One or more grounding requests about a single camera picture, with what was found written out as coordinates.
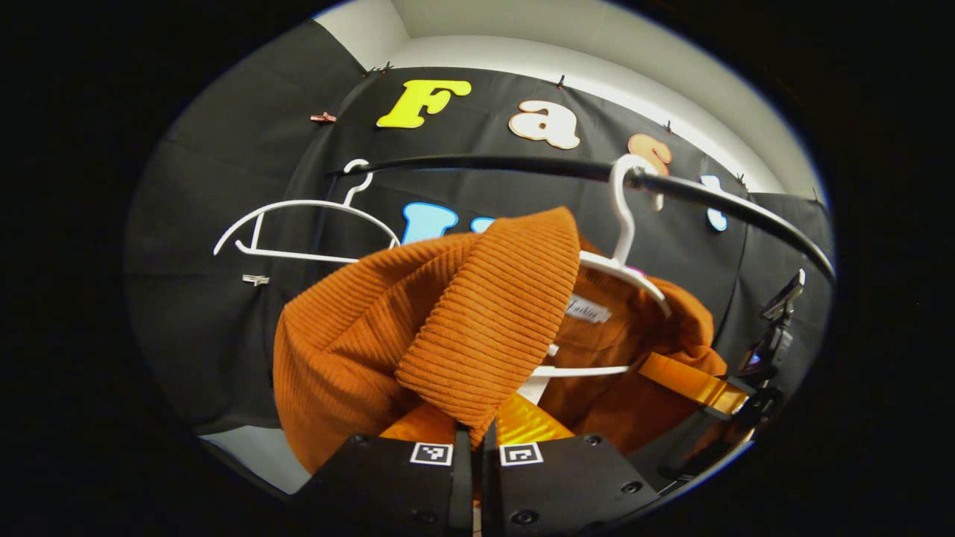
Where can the silver clip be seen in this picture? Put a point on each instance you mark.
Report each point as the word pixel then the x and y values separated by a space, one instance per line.
pixel 255 280

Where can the white hanger with hook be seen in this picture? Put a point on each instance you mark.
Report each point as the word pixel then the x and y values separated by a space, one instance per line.
pixel 298 254
pixel 623 216

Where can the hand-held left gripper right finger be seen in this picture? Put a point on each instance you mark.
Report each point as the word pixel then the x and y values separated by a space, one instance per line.
pixel 567 485

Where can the black clothes rail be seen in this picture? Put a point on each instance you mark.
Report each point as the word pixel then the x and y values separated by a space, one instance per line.
pixel 485 162

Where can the black backdrop cloth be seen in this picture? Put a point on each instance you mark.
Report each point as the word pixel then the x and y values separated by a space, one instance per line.
pixel 209 335

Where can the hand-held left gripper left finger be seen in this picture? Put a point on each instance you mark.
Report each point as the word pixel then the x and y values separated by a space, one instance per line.
pixel 388 485

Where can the pink clip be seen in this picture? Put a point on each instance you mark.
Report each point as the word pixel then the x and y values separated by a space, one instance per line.
pixel 323 117

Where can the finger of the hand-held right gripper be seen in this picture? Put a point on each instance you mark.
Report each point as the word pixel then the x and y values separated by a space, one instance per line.
pixel 694 384

